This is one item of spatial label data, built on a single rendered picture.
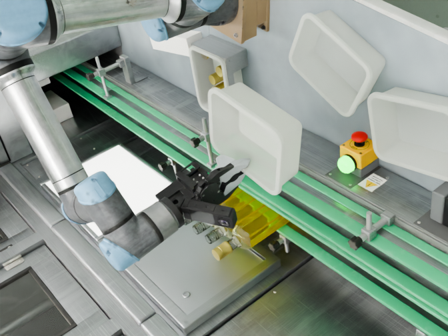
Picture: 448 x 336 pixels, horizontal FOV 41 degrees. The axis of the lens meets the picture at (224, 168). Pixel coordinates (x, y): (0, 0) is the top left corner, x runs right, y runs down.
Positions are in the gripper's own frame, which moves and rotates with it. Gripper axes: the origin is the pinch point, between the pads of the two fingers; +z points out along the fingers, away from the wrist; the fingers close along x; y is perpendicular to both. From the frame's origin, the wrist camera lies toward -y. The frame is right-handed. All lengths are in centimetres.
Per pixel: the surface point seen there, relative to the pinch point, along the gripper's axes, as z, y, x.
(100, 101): 9, 111, 53
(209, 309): -18.9, 3.0, 43.3
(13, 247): -49, 70, 51
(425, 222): 23.9, -29.3, 17.1
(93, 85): 9, 113, 46
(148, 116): 12, 76, 42
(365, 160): 28.2, -8.2, 15.8
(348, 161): 24.9, -5.9, 15.2
